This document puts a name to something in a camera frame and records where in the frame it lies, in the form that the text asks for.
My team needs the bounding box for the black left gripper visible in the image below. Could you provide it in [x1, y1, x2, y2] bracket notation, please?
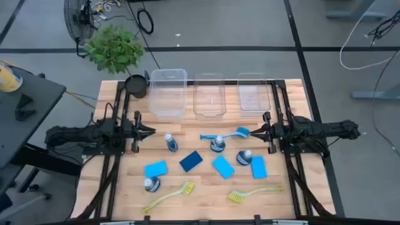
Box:
[124, 111, 156, 154]

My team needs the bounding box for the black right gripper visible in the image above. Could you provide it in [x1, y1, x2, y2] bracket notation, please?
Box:
[249, 111, 284, 155]

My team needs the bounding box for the blue dish brush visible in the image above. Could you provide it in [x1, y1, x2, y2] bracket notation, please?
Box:
[199, 126, 251, 141]

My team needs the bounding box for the blue dish soap bottle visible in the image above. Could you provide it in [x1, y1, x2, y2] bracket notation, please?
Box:
[236, 149, 253, 166]
[143, 176, 161, 194]
[209, 135, 226, 154]
[164, 133, 179, 153]

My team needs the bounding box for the light blue sponge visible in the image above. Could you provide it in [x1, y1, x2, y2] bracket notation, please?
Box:
[211, 155, 236, 180]
[251, 156, 268, 180]
[144, 160, 169, 179]

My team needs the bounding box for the dark blue sponge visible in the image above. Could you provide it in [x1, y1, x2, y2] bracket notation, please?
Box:
[179, 150, 204, 173]

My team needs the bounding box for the yellow dish brush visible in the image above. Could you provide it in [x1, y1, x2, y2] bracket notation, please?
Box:
[142, 181, 196, 215]
[228, 185, 285, 204]

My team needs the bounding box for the low clear plastic bin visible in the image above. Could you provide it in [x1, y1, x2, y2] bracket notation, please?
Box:
[236, 72, 271, 117]
[192, 72, 228, 121]

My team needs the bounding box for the tall clear plastic tub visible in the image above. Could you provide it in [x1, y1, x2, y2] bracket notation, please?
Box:
[147, 68, 188, 121]

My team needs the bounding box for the black plant pot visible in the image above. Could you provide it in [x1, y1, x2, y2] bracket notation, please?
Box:
[124, 74, 148, 99]

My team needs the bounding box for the green leafy plant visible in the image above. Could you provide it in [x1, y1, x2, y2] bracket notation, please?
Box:
[82, 24, 146, 75]

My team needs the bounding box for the dark grey side table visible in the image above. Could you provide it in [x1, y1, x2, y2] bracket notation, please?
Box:
[0, 67, 67, 169]

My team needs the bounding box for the grey desk foot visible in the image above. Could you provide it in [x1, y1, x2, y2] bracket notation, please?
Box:
[351, 82, 400, 101]
[326, 0, 388, 19]

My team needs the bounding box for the black floor fan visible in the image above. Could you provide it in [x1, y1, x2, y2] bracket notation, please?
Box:
[63, 0, 98, 59]

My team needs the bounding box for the white power strip with plugs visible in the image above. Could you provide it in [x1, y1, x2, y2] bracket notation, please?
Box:
[89, 0, 126, 21]

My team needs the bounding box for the office chair base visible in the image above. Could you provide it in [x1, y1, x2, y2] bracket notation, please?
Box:
[0, 184, 53, 219]

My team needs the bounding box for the yellow and white tub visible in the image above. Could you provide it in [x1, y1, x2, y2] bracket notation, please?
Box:
[0, 62, 23, 93]

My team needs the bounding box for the black aluminium rig frame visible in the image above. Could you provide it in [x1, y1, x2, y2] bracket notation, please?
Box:
[73, 79, 337, 225]

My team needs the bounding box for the yellow floor cable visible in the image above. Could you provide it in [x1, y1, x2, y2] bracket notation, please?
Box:
[65, 89, 96, 110]

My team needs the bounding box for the long black power cable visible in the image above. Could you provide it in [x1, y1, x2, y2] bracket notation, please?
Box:
[126, 0, 162, 70]

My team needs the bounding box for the black coiled cable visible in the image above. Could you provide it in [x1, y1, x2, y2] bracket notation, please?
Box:
[136, 7, 155, 35]

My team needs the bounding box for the white floor cable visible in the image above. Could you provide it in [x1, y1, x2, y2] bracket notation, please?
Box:
[339, 0, 400, 71]

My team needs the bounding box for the black plastic bracket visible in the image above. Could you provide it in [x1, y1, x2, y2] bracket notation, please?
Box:
[17, 93, 34, 110]

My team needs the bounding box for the black floor cable bundle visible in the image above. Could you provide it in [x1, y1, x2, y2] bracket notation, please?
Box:
[367, 9, 400, 40]

